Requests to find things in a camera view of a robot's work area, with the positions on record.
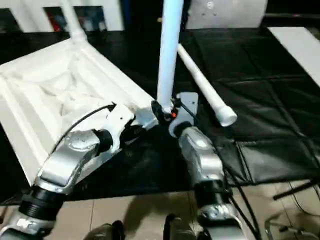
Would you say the white glass-door cabinet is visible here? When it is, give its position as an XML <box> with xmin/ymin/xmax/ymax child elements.
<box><xmin>0</xmin><ymin>0</ymin><xmax>126</xmax><ymax>34</ymax></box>

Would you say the black stand leg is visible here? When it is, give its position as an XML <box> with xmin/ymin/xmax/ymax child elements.
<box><xmin>273</xmin><ymin>179</ymin><xmax>320</xmax><ymax>201</ymax></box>

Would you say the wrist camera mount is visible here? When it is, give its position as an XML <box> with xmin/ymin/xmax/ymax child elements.
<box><xmin>168</xmin><ymin>91</ymin><xmax>200</xmax><ymax>138</ymax></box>
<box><xmin>103</xmin><ymin>101</ymin><xmax>138</xmax><ymax>154</ymax></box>

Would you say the white plastic table top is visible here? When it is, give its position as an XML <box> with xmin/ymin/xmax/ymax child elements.
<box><xmin>0</xmin><ymin>38</ymin><xmax>161</xmax><ymax>188</ymax></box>

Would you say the black cabinet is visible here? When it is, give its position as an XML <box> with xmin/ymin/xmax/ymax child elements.
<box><xmin>123</xmin><ymin>0</ymin><xmax>191</xmax><ymax>33</ymax></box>

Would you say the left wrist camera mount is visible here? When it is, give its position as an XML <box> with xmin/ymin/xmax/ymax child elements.
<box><xmin>103</xmin><ymin>101</ymin><xmax>138</xmax><ymax>154</ymax></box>

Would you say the white plastic table leg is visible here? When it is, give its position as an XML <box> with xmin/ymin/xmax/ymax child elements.
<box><xmin>176</xmin><ymin>44</ymin><xmax>238</xmax><ymax>128</ymax></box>
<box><xmin>63</xmin><ymin>0</ymin><xmax>89</xmax><ymax>45</ymax></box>
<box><xmin>155</xmin><ymin>0</ymin><xmax>186</xmax><ymax>114</ymax></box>

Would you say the red bottle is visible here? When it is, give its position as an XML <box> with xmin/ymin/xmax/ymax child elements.
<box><xmin>49</xmin><ymin>14</ymin><xmax>59</xmax><ymax>33</ymax></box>

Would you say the chrome tube frame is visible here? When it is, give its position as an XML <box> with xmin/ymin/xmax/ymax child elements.
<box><xmin>264</xmin><ymin>214</ymin><xmax>320</xmax><ymax>240</ymax></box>

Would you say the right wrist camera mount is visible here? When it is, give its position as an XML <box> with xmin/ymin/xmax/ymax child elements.
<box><xmin>168</xmin><ymin>91</ymin><xmax>200</xmax><ymax>138</ymax></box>

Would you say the white flat board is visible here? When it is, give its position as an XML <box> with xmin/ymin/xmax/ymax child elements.
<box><xmin>266</xmin><ymin>25</ymin><xmax>320</xmax><ymax>89</ymax></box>

